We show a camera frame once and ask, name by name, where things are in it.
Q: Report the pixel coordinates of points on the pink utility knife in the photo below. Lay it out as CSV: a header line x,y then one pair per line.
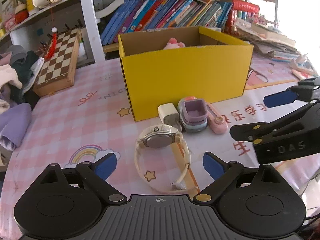
x,y
215,120

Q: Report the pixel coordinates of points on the white shelf post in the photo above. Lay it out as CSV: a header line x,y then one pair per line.
x,y
88,12

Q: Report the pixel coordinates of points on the yellow cardboard box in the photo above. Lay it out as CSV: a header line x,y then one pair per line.
x,y
213,66

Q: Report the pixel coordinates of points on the pink plush pig toy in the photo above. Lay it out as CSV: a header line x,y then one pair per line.
x,y
173,44

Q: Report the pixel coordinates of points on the cream wrist watch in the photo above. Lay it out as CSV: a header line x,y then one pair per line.
x,y
153,151

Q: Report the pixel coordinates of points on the red book box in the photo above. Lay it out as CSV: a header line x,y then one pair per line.
x,y
239,9

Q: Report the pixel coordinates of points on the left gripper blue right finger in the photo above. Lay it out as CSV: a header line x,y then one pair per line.
x,y
224,175

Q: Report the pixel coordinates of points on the small white charger cube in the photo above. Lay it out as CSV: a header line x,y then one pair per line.
x,y
168,114

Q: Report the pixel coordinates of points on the pile of clothes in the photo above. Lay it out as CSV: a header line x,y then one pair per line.
x,y
19,69

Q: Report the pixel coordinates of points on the red tassel ornament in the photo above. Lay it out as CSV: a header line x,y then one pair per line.
x,y
52,46

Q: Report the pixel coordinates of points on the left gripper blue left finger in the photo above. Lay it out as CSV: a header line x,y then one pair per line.
x,y
94,176

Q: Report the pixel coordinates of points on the stack of papers and books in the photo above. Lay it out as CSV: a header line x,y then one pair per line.
x,y
266,41

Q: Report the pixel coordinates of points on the blue purple toy car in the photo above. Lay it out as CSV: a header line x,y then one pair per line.
x,y
193,114

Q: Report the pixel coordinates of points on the white power strip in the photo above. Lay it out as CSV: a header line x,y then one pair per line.
x,y
302,64

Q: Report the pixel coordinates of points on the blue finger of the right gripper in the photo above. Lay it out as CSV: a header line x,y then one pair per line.
x,y
301,124
305,91

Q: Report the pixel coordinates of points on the row of leaning books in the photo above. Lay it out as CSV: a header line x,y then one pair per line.
x,y
127,16

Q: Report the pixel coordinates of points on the wooden chess board box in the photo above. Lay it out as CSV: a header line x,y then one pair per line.
x,y
58,72

